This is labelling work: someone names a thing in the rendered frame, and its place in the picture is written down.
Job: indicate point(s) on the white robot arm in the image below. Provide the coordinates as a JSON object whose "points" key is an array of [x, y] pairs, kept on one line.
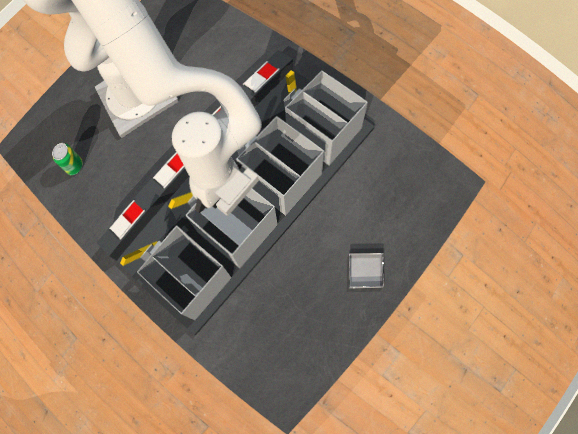
{"points": [[139, 54]]}

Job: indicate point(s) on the green drink can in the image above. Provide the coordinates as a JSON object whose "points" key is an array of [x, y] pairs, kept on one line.
{"points": [[67, 158]]}

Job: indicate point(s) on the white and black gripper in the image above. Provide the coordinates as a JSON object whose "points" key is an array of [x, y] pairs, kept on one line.
{"points": [[206, 197]]}

